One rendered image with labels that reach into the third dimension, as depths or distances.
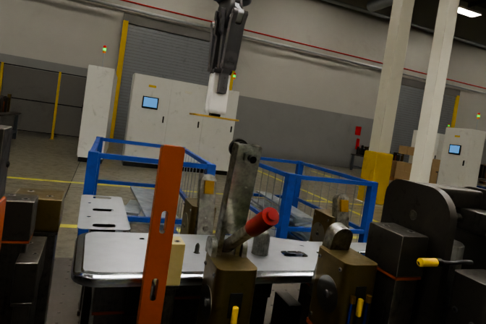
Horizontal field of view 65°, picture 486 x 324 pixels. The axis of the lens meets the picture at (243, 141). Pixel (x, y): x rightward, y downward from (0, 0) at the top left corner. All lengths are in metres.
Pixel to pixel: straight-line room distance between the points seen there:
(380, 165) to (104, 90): 5.87
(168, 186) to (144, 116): 7.99
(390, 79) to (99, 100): 5.98
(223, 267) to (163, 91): 8.07
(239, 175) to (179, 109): 8.09
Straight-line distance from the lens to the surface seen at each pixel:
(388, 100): 8.29
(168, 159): 0.50
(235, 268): 0.53
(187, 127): 8.65
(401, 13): 8.66
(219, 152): 8.89
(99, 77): 8.43
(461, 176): 11.40
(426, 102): 5.21
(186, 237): 0.79
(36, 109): 12.56
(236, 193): 0.53
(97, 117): 8.42
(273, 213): 0.44
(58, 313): 1.15
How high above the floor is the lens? 1.24
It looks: 2 degrees down
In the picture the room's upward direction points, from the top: 8 degrees clockwise
